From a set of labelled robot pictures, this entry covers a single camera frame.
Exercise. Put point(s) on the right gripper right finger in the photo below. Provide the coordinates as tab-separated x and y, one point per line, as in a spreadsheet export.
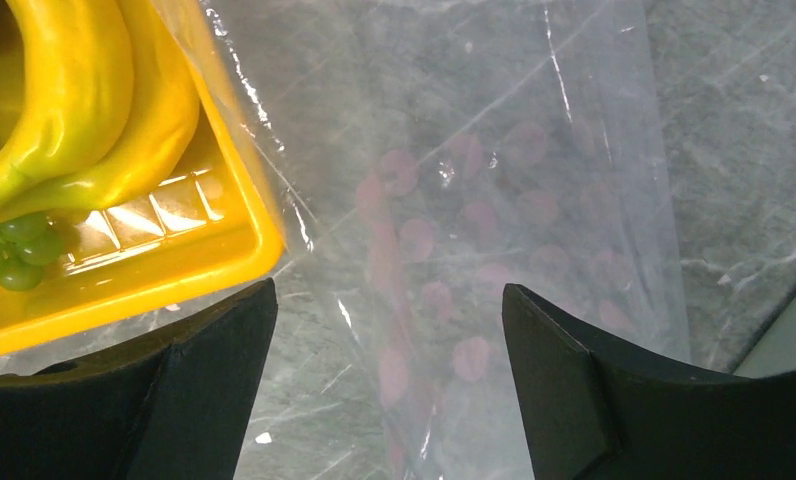
596	406

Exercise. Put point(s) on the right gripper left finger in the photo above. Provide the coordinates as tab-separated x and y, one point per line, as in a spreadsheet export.
173	403

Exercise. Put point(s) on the yellow plastic tray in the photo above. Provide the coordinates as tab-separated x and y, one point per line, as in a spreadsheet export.
209	226

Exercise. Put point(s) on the clear zip top bag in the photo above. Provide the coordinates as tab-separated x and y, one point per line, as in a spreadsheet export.
421	155

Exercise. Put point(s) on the green grape bunch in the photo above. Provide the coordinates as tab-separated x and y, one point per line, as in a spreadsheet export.
28	245

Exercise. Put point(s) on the yellow banana bunch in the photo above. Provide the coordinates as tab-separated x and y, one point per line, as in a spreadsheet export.
97	104

